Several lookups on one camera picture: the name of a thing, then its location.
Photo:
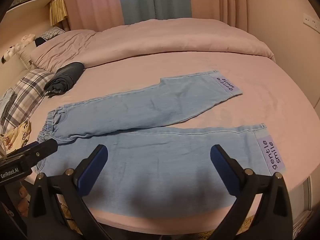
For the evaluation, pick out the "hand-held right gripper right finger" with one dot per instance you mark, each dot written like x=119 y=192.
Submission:
x=221 y=165

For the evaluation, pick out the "dark checked cloth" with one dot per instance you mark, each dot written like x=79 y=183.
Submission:
x=51 y=34

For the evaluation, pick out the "blue grey clothing pile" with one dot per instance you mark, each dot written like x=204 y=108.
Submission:
x=6 y=105

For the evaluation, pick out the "white wall socket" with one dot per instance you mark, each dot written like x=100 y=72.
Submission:
x=311 y=21

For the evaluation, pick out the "bed with pink sheet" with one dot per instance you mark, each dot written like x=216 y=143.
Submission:
x=262 y=105

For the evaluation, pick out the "yellow tassel fringe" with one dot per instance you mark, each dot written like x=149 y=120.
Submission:
x=58 y=10

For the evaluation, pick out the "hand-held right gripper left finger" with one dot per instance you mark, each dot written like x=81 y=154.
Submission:
x=96 y=165

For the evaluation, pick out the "dark grey folded garment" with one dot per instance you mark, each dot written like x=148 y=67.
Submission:
x=65 y=78

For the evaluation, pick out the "pink curtain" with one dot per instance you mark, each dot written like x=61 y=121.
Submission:
x=92 y=2
x=220 y=0

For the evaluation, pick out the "blue curtain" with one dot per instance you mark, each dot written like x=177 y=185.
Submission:
x=155 y=0

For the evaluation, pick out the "yellow printed cloth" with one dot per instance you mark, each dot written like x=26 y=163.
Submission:
x=17 y=135

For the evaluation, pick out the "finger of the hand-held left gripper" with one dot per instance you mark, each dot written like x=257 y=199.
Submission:
x=42 y=148

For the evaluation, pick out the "plaid pillow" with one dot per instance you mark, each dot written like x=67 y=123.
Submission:
x=27 y=90

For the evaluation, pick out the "light blue denim pants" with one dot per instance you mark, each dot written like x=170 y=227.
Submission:
x=150 y=155

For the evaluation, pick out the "white plush toy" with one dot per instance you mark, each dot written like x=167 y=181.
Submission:
x=15 y=48

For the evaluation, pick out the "pink duvet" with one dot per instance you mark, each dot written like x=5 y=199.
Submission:
x=160 y=40

